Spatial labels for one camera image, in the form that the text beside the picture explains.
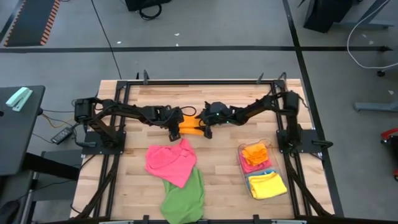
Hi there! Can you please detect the black equipment base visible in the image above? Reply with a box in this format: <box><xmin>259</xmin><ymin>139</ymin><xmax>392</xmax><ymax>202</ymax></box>
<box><xmin>125</xmin><ymin>0</ymin><xmax>172</xmax><ymax>12</ymax></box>

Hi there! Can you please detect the pink microfiber towel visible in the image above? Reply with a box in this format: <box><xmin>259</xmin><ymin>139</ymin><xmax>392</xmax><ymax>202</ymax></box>
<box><xmin>240</xmin><ymin>154</ymin><xmax>273</xmax><ymax>175</ymax></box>
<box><xmin>144</xmin><ymin>138</ymin><xmax>198</xmax><ymax>189</ymax></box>

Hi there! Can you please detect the yellow cable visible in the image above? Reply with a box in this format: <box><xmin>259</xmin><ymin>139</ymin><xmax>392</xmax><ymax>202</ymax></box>
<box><xmin>42</xmin><ymin>112</ymin><xmax>75</xmax><ymax>129</ymax></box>

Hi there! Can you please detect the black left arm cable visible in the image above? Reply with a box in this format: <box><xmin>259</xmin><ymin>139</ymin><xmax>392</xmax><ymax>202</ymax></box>
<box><xmin>179</xmin><ymin>106</ymin><xmax>198</xmax><ymax>118</ymax></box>

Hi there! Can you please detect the blue microfiber towel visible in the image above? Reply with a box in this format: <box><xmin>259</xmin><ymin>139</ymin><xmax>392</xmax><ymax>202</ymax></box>
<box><xmin>245</xmin><ymin>169</ymin><xmax>278</xmax><ymax>189</ymax></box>

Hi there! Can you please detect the black desk foot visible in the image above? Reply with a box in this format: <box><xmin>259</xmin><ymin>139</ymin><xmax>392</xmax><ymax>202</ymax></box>
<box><xmin>23</xmin><ymin>151</ymin><xmax>83</xmax><ymax>182</ymax></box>

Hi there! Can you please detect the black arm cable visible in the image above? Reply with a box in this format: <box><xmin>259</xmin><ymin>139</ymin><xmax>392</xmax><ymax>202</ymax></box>
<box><xmin>179</xmin><ymin>106</ymin><xmax>198</xmax><ymax>118</ymax></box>
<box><xmin>277</xmin><ymin>72</ymin><xmax>289</xmax><ymax>91</ymax></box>

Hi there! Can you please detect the black orange-striped floor mat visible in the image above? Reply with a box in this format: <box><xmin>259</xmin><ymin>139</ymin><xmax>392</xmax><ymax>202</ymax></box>
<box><xmin>4</xmin><ymin>0</ymin><xmax>62</xmax><ymax>48</ymax></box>

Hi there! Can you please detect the long black floor cable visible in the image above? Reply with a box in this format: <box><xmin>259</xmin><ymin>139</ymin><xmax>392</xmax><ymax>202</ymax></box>
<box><xmin>90</xmin><ymin>0</ymin><xmax>123</xmax><ymax>80</ymax></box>

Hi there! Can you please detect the black coiled cable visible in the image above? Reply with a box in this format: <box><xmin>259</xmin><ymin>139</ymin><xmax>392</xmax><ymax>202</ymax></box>
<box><xmin>138</xmin><ymin>3</ymin><xmax>163</xmax><ymax>21</ymax></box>

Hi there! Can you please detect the clear plastic bin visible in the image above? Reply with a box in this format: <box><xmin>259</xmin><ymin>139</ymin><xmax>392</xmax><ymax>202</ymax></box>
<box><xmin>237</xmin><ymin>139</ymin><xmax>289</xmax><ymax>201</ymax></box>

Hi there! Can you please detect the black side desk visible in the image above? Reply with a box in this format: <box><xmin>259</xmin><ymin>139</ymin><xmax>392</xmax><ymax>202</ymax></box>
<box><xmin>0</xmin><ymin>85</ymin><xmax>46</xmax><ymax>177</ymax></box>

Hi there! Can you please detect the grey desk foot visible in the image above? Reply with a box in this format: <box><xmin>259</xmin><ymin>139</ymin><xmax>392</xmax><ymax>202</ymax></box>
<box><xmin>354</xmin><ymin>101</ymin><xmax>398</xmax><ymax>113</ymax></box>

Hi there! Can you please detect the grey desk frame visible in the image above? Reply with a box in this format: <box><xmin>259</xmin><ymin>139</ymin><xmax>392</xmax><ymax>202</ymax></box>
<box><xmin>338</xmin><ymin>0</ymin><xmax>396</xmax><ymax>30</ymax></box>

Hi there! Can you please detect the red cart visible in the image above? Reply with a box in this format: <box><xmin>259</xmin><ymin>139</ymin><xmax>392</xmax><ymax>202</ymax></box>
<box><xmin>381</xmin><ymin>126</ymin><xmax>398</xmax><ymax>182</ymax></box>

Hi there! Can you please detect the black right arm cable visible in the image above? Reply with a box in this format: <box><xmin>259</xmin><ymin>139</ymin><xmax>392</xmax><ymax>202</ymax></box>
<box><xmin>277</xmin><ymin>72</ymin><xmax>289</xmax><ymax>91</ymax></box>

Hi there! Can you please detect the orange microfiber towel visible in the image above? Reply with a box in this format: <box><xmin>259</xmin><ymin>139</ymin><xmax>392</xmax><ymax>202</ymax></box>
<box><xmin>178</xmin><ymin>114</ymin><xmax>206</xmax><ymax>136</ymax></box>
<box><xmin>241</xmin><ymin>142</ymin><xmax>270</xmax><ymax>167</ymax></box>

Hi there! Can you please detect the green microfiber towel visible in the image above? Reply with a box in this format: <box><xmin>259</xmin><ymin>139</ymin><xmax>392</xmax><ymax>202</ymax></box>
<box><xmin>160</xmin><ymin>167</ymin><xmax>206</xmax><ymax>224</ymax></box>

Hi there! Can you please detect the mint green stapler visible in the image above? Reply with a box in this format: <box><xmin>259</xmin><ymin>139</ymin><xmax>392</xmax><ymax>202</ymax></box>
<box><xmin>5</xmin><ymin>86</ymin><xmax>34</xmax><ymax>112</ymax></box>

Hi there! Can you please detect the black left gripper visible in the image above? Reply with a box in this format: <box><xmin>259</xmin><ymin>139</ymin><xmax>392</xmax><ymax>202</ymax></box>
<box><xmin>157</xmin><ymin>106</ymin><xmax>185</xmax><ymax>142</ymax></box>

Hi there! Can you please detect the thin black cable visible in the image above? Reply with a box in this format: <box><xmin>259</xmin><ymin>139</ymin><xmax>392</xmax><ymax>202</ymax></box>
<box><xmin>42</xmin><ymin>108</ymin><xmax>75</xmax><ymax>114</ymax></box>

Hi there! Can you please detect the white floor cable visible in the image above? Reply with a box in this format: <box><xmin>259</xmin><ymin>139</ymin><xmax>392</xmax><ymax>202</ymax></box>
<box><xmin>346</xmin><ymin>0</ymin><xmax>398</xmax><ymax>70</ymax></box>

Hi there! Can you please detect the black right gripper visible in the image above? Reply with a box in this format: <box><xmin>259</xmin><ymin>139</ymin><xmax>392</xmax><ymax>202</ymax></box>
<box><xmin>198</xmin><ymin>101</ymin><xmax>233</xmax><ymax>140</ymax></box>

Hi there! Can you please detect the yellow microfiber towel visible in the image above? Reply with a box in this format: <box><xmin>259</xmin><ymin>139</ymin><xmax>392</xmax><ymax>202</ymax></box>
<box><xmin>248</xmin><ymin>170</ymin><xmax>289</xmax><ymax>200</ymax></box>

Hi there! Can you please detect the black cabinet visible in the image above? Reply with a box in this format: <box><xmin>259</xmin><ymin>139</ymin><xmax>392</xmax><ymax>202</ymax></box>
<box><xmin>303</xmin><ymin>0</ymin><xmax>354</xmax><ymax>34</ymax></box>

